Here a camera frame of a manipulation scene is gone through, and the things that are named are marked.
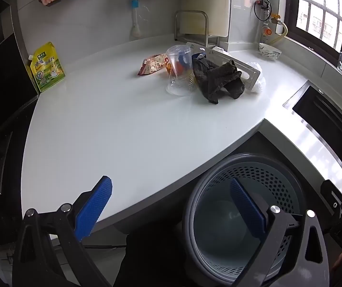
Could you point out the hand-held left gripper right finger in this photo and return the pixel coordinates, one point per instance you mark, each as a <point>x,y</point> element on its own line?
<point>247,207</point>

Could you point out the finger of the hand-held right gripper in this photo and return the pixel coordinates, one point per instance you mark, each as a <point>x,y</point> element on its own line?
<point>334,198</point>

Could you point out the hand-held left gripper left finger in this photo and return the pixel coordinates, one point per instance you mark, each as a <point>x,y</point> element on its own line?
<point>94,206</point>

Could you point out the grey perforated plastic basket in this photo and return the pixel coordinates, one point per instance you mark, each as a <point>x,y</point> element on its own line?
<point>218,212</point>

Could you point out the white tissue sheet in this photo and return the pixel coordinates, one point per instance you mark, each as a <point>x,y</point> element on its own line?
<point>256,79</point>

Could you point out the dark brown cloth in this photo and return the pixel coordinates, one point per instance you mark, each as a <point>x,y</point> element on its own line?
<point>215,80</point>

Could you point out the grey slotted metal plate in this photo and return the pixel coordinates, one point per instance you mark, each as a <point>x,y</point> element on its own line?
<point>248,73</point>

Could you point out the clear plastic cup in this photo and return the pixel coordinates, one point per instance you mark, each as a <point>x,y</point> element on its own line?
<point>180,77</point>

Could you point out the red patterned snack wrapper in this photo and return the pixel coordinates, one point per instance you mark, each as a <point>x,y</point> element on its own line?
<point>151,65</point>

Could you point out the person's right hand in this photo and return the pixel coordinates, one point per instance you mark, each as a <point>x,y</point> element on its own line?
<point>338,261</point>

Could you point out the stainless steel sink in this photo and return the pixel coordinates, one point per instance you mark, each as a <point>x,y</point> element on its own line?
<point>323,104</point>

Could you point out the yellow green spout pouch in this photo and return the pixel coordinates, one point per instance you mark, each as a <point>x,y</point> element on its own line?
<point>47,68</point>

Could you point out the white patterned ceramic bowl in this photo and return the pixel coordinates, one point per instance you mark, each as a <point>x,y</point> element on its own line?
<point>269,52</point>

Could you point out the orange white round knob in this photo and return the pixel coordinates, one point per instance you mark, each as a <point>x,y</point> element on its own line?
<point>267,31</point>

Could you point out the dark framed window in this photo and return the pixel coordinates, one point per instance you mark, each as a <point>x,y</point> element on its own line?
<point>323,12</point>

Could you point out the blue white bottle brush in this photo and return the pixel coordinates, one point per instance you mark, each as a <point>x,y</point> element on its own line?
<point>135,18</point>

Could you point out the stainless steel rack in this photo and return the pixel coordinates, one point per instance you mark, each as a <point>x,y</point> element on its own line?
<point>190,13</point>

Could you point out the white cutting board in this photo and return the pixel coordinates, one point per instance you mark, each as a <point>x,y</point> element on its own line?
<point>207,3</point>

